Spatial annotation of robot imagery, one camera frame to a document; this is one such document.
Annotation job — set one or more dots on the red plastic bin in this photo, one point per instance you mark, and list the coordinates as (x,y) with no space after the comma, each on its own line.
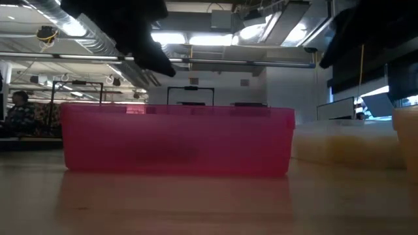
(176,140)

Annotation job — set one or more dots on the clear plastic bin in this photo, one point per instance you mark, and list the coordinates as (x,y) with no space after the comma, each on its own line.
(346,143)

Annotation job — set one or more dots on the silver rectangular air duct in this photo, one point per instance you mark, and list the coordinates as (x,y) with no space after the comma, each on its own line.
(303,26)

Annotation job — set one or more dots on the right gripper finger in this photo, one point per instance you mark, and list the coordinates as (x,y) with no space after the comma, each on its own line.
(336,45)

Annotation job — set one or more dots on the grey wall vent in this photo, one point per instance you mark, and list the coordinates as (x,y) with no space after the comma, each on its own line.
(194,81)
(244,82)

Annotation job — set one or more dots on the dark ceiling duct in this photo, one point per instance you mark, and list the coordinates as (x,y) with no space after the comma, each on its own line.
(196,21)

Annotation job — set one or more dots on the grey ceiling box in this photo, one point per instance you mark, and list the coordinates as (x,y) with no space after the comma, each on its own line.
(222,19)

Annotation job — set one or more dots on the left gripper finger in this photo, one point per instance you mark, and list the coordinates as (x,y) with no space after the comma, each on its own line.
(155,60)

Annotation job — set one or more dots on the large silver ventilation duct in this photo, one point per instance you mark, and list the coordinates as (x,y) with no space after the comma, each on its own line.
(98,44)

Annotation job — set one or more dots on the person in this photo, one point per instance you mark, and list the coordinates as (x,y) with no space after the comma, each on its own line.
(19,114)

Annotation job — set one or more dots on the long ceiling tube rail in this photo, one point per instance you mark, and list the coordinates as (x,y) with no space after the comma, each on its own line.
(228,62)

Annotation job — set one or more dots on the ceiling light panel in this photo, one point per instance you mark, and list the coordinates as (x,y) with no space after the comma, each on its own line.
(170,38)
(210,40)

